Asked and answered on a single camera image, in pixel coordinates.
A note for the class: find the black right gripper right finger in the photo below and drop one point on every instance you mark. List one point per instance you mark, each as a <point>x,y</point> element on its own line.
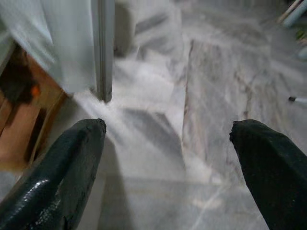
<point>275,172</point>

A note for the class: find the white folding chair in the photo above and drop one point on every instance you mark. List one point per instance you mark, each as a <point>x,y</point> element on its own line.
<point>299,99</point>

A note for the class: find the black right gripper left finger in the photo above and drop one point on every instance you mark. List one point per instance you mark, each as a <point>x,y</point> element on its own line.
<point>62,172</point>

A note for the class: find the silver fridge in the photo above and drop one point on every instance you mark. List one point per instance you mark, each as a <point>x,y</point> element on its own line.
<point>72,36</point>

